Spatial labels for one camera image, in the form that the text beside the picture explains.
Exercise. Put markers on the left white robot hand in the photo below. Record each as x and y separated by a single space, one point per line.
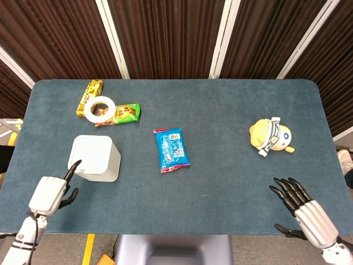
47 194

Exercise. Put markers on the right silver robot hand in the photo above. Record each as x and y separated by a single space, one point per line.
313 218

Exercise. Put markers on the white plastic container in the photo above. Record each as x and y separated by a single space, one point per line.
93 158

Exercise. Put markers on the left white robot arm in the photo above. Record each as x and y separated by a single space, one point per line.
22 240

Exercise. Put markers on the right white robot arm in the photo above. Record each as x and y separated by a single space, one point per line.
337 252

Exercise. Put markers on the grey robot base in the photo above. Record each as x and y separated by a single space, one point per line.
173 249

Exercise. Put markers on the white shoe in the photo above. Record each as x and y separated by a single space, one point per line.
344 160

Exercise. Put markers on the orange box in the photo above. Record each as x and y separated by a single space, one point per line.
106 260

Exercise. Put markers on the yellow plush duck toy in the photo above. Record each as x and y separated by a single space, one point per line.
271 136

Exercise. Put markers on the white tape roll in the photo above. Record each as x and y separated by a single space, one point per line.
99 109

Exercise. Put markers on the yellow snack packet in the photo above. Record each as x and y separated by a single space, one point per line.
88 97

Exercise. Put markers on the green snack packet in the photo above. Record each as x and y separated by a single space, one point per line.
124 114

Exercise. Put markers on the blue snack packet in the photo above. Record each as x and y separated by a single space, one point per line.
171 150

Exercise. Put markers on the blue felt table mat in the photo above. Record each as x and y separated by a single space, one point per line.
176 157

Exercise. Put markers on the white metal frame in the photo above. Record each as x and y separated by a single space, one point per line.
9 125

